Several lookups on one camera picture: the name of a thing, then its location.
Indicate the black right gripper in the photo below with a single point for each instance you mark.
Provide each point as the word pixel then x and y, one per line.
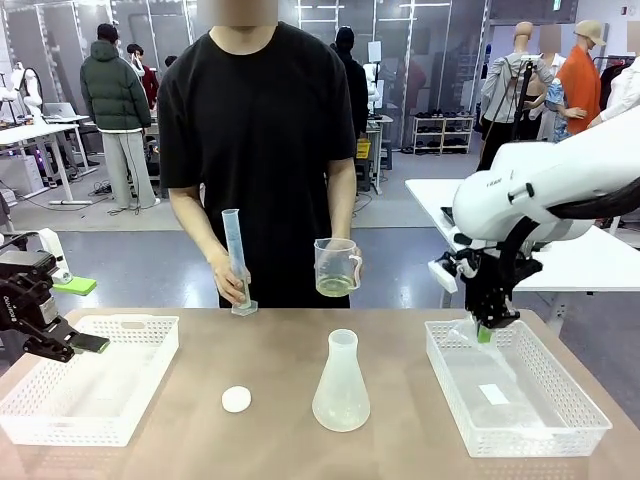
pixel 492 285

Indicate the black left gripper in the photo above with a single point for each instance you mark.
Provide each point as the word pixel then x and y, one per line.
pixel 27 295

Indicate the clear plastic funnel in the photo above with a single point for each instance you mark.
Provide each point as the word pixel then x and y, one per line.
pixel 495 357

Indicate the translucent plastic conical flask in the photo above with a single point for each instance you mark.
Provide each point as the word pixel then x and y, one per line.
pixel 341 395

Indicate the white round lid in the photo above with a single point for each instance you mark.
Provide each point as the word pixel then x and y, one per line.
pixel 236 399

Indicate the clear plastic graduated cylinder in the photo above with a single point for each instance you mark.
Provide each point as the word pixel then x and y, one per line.
pixel 235 235

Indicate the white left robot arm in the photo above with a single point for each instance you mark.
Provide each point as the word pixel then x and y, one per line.
pixel 50 247

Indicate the person's right forearm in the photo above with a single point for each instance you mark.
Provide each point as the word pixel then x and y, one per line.
pixel 197 225

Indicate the person's left forearm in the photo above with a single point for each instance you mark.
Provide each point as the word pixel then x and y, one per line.
pixel 342 200

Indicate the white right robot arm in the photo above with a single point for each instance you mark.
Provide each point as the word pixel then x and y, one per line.
pixel 545 180

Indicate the person's left hand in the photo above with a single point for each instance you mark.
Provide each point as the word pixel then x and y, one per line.
pixel 357 270

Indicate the person's right hand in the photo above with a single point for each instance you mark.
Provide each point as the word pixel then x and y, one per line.
pixel 225 280

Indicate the green flat plate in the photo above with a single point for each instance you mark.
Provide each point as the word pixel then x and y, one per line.
pixel 80 286

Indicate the white paper label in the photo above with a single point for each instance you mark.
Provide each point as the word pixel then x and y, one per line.
pixel 492 394

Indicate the white perforated plastic basket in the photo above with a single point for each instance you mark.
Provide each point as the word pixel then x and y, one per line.
pixel 560 395
pixel 145 350

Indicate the clear round dish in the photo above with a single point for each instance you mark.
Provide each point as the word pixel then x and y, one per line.
pixel 502 417

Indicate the black serving tray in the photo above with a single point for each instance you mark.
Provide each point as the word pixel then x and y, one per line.
pixel 446 215

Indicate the white shoe rack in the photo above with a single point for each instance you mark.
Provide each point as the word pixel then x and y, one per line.
pixel 442 132

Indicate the white office desk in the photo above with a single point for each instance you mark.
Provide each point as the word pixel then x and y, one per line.
pixel 30 135

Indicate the yellow bin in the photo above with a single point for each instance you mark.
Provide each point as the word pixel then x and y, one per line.
pixel 363 149

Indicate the black tripod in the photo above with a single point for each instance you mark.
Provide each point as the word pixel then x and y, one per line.
pixel 522 100

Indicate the person in blue floral clothes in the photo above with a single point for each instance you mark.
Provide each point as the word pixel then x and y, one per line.
pixel 555 100

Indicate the mannequin in grey shirt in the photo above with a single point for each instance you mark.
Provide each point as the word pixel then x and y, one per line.
pixel 505 90

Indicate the silver laptop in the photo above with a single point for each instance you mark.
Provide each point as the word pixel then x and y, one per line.
pixel 62 111

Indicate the mannequin in orange with cap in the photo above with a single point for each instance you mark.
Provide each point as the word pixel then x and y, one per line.
pixel 580 85

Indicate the man in green puffer jacket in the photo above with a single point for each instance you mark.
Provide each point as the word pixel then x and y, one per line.
pixel 112 90

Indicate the mannequin in white shirt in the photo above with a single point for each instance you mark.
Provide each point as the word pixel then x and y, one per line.
pixel 622 92

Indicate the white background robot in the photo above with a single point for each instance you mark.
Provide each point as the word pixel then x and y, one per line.
pixel 27 85

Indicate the person in black t-shirt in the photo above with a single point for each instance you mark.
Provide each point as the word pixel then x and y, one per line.
pixel 255 150

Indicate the background person in black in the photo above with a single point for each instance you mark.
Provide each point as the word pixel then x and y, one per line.
pixel 356 85

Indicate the person in red white jacket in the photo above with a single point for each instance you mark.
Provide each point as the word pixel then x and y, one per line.
pixel 145 75

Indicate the white paper sign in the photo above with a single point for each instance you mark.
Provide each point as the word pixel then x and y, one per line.
pixel 375 51

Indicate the dark haired background person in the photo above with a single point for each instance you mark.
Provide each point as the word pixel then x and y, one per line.
pixel 171 61

